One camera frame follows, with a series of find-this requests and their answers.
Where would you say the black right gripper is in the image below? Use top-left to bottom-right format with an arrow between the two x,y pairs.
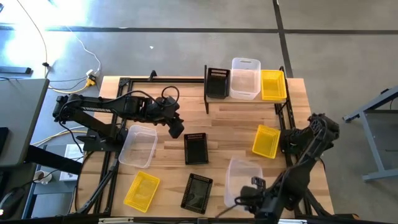
235,185 -> 276,218

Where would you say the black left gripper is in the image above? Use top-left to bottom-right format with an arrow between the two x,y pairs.
155,96 -> 185,139

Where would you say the clear plastic storage bin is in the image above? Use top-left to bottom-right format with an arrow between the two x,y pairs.
223,157 -> 264,212
118,124 -> 159,169
229,57 -> 262,101

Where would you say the black slotted plastic basket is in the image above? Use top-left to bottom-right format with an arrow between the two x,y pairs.
180,172 -> 214,215
205,67 -> 231,100
183,132 -> 210,166

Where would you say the yellow slotted plastic basket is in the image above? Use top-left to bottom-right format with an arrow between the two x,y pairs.
123,170 -> 161,214
260,69 -> 288,102
251,124 -> 282,160

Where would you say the white box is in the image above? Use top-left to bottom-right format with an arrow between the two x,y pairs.
58,143 -> 85,182

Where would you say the black desk support beam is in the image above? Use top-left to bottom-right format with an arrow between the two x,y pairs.
24,144 -> 83,175

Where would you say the white cup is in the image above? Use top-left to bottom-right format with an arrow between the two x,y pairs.
33,170 -> 53,185

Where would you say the grey desk top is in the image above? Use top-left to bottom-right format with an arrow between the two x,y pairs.
0,78 -> 50,169

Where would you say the black flat bar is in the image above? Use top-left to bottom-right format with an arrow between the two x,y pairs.
0,66 -> 32,75

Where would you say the black computer mouse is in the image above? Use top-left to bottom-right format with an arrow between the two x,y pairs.
0,187 -> 25,218

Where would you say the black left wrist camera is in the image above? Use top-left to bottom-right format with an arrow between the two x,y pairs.
164,95 -> 180,110

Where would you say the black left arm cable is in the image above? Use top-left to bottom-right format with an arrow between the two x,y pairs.
101,85 -> 181,109

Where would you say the yellow power cable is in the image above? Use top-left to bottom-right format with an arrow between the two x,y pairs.
48,79 -> 95,95

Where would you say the white floor cable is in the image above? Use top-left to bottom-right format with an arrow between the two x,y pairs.
63,24 -> 103,75

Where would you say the grey-blue table frame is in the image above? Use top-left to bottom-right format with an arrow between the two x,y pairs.
343,86 -> 398,183

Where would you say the thin tan floor cable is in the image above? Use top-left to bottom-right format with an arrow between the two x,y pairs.
16,0 -> 49,77

